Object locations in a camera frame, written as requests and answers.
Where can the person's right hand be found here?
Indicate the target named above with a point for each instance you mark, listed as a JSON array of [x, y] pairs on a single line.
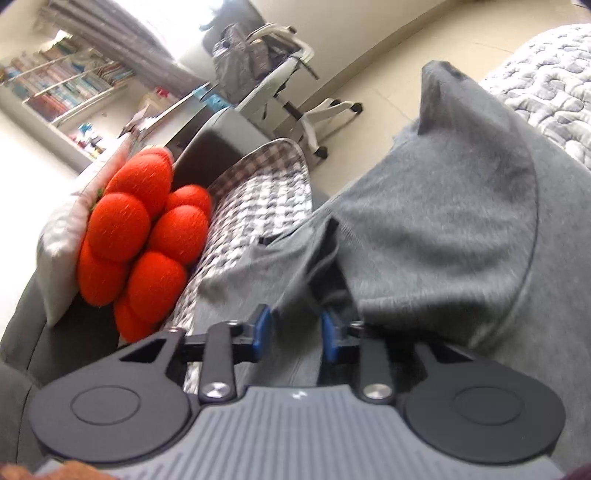
[[55, 474]]

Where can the camouflage backpack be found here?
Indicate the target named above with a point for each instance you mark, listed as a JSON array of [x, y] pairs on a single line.
[[240, 55]]

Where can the light grey pillow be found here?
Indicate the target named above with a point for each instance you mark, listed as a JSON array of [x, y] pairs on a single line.
[[60, 258]]

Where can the teal patterned bag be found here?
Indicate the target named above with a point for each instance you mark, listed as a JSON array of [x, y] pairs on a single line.
[[210, 98]]

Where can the light patterned curtain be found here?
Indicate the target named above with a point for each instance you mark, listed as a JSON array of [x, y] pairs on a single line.
[[138, 41]]

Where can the rows of shelved books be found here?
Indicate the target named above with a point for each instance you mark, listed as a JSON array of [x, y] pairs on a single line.
[[64, 83]]

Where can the dark grey sofa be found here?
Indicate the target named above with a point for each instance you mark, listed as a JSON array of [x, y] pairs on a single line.
[[217, 138]]

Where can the grey shirt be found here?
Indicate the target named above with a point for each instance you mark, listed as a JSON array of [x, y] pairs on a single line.
[[438, 207]]

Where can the grey white quilted blanket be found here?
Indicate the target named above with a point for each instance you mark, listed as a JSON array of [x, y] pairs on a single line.
[[258, 194]]

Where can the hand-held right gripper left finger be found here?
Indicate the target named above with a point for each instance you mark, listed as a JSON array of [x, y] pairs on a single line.
[[264, 330]]

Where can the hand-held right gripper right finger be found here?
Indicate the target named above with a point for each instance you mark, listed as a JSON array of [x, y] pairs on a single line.
[[328, 337]]

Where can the white bookshelf desk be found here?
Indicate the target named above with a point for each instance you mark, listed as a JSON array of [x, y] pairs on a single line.
[[161, 110]]

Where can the grey white office chair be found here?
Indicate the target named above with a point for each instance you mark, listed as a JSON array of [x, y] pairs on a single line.
[[295, 92]]

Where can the pile of loose books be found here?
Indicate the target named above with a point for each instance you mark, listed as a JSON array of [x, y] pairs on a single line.
[[143, 120]]

